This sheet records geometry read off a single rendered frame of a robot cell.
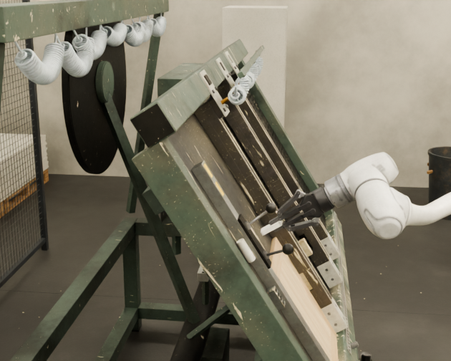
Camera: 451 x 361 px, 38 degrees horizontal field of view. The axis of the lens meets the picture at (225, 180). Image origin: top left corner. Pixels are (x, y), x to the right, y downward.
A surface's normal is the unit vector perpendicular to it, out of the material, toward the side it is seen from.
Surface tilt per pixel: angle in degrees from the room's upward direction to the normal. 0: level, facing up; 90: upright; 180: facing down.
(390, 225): 108
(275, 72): 90
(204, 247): 90
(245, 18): 90
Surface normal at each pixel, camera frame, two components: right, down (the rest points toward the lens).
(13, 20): 0.99, 0.04
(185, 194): -0.12, 0.29
